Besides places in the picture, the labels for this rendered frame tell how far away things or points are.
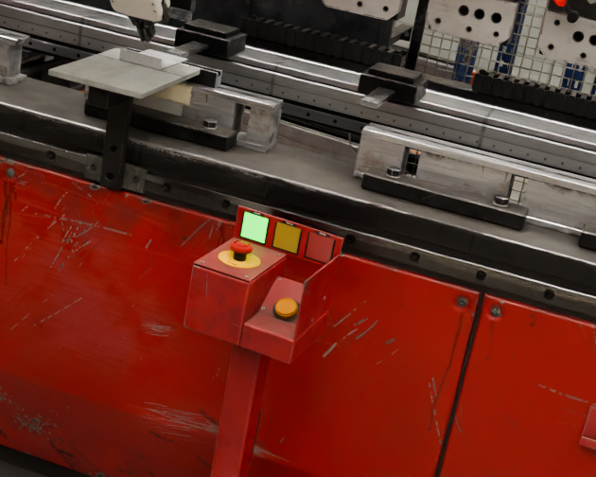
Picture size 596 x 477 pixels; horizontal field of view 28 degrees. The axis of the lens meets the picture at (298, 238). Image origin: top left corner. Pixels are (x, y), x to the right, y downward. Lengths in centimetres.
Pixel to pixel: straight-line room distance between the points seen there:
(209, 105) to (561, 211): 69
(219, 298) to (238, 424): 25
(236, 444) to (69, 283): 51
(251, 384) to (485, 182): 56
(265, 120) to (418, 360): 53
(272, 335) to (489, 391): 45
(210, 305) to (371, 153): 45
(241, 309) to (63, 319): 57
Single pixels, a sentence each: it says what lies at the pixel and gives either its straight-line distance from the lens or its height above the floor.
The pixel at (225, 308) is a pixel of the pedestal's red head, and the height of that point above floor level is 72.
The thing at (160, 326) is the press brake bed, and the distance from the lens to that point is 233.
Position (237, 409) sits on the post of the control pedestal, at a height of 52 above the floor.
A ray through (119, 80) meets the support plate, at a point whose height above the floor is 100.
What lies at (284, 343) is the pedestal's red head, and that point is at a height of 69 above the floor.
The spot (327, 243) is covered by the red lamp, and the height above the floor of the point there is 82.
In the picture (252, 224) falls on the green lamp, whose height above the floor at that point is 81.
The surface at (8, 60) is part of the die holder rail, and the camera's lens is 247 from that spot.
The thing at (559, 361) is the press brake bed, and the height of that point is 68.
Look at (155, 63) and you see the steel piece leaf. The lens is 224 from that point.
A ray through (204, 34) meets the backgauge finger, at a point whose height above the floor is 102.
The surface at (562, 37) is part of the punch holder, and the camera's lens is 209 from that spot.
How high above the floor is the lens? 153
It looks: 21 degrees down
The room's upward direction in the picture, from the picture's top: 11 degrees clockwise
